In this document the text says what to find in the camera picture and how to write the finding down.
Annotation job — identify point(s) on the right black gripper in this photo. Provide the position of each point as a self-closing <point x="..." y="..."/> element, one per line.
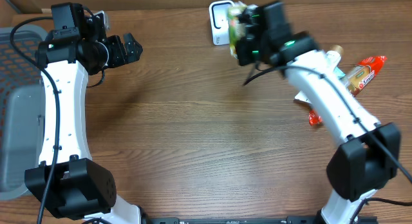
<point x="246" y="58"/>

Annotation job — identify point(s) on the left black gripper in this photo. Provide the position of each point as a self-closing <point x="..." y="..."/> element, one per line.
<point x="120" y="51"/>

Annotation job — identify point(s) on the green tea drink pouch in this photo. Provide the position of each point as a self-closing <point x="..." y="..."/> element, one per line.
<point x="236" y="29"/>

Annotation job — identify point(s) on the white tube gold cap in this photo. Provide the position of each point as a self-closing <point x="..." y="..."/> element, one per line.
<point x="333" y="57"/>

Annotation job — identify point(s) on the orange noodle packet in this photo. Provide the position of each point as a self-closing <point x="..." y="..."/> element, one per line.
<point x="361" y="74"/>

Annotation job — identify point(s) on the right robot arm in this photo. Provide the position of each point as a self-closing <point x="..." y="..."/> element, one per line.
<point x="367" y="152"/>

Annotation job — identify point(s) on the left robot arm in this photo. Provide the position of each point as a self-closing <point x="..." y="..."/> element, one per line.
<point x="67" y="182"/>

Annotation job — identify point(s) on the white barcode scanner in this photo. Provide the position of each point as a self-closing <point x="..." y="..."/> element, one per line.
<point x="219" y="21"/>

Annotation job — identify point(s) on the grey plastic basket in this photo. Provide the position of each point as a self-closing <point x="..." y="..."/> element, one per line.
<point x="22" y="119"/>

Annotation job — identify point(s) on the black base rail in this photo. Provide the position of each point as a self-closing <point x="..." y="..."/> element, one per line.
<point x="288" y="220"/>

